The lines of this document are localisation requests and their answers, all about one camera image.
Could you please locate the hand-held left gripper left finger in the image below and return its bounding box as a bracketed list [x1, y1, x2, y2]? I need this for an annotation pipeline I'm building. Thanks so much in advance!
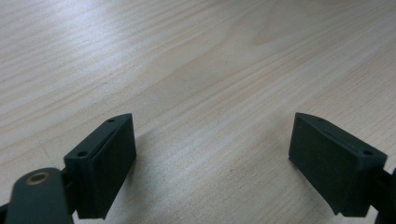
[64, 112, 137, 219]

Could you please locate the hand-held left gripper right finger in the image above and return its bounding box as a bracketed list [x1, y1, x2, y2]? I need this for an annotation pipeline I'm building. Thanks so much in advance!
[288, 111, 389, 217]

